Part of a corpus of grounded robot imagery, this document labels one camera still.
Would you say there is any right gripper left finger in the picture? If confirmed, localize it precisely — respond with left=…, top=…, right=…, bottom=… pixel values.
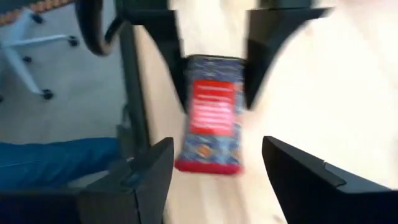
left=77, top=137, right=174, bottom=224

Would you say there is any black metal table frame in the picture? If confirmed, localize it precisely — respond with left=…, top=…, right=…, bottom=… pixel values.
left=118, top=18, right=153, bottom=156

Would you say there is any person's leg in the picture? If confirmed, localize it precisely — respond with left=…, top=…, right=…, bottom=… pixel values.
left=0, top=136, right=121, bottom=190

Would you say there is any smoked paprika tin red lid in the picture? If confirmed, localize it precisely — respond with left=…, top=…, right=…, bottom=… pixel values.
left=174, top=54, right=246, bottom=175

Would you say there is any white office chair base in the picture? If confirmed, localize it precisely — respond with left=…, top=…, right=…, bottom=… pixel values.
left=0, top=0, right=80, bottom=102

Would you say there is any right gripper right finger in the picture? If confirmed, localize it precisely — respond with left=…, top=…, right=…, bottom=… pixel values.
left=262, top=136, right=398, bottom=224

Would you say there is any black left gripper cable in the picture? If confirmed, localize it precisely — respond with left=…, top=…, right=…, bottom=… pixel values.
left=76, top=0, right=125, bottom=57

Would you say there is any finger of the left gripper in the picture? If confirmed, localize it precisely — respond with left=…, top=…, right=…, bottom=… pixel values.
left=244, top=0, right=330, bottom=110
left=116, top=0, right=189, bottom=113

